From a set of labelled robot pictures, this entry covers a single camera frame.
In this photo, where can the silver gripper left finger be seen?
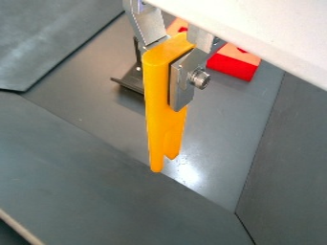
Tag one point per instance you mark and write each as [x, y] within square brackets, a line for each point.
[146, 23]

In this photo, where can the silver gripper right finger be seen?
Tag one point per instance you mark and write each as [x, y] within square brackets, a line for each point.
[186, 69]

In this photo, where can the yellow square-circle peg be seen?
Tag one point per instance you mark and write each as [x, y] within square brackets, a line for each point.
[164, 122]

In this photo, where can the red shape-sorting board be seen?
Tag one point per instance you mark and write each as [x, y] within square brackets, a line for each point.
[234, 62]

